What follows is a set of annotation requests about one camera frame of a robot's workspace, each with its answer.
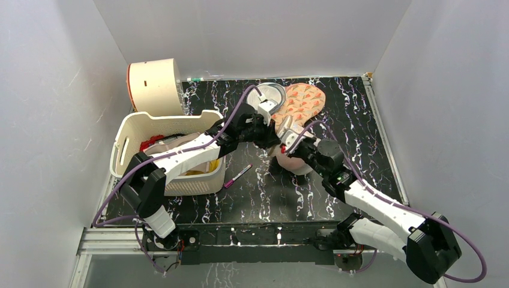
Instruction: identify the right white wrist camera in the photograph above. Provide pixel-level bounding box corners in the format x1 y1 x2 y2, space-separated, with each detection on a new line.
280 130 315 155

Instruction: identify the pink marker pen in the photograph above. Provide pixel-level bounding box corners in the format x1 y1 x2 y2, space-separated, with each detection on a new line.
223 164 253 188

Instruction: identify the cream plastic laundry basket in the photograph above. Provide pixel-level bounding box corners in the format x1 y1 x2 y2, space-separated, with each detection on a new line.
110 110 226 197

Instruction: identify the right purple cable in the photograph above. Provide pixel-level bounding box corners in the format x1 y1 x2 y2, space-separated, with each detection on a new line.
284 119 487 284

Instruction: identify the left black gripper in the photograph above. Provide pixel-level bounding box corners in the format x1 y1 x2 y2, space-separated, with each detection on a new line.
237 115 280 151

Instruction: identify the red garment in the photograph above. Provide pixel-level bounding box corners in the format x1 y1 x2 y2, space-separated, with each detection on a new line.
139 135 164 155

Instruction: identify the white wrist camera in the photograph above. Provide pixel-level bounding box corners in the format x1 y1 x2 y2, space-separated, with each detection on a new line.
280 130 315 155
256 100 279 122

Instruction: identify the cream cylindrical drum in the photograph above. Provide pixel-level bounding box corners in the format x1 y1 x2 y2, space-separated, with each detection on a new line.
126 58 185 116

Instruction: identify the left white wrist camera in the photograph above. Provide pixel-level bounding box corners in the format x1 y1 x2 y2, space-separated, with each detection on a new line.
256 100 279 122

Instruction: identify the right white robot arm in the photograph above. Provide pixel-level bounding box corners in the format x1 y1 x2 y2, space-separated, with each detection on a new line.
282 136 462 284

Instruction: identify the yellow garment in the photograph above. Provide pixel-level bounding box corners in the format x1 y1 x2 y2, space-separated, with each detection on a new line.
183 160 220 176

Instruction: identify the beige bra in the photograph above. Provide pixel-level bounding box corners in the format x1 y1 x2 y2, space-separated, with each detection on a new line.
141 133 200 156

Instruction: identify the white mesh laundry bag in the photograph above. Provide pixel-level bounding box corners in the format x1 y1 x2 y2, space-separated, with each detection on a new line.
267 115 319 176

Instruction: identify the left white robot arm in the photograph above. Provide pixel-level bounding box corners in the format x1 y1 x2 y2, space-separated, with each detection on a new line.
118 113 280 250

